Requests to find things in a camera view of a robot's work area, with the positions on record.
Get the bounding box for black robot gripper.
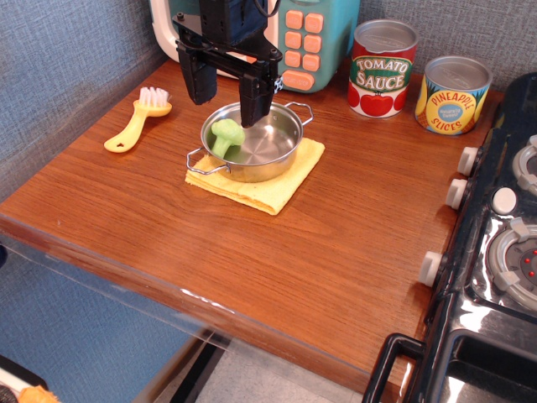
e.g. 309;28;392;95
173;1;282;128

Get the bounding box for green toy broccoli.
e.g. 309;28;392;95
211;118;246;159

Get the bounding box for small steel pot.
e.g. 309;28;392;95
186;102;314;183

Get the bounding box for yellow dish brush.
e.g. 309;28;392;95
104;86;172;154

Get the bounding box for toy microwave teal and white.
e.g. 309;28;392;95
149;0;361;93

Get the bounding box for yellow folded cloth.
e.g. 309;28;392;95
185;139;326;216

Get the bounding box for tomato sauce can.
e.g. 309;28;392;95
347;19;419;118

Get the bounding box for pineapple slices can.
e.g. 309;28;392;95
414;55;493;135

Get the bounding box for black toy stove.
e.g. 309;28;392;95
363;73;536;402

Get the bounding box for orange plush toy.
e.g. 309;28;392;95
18;385;60;403

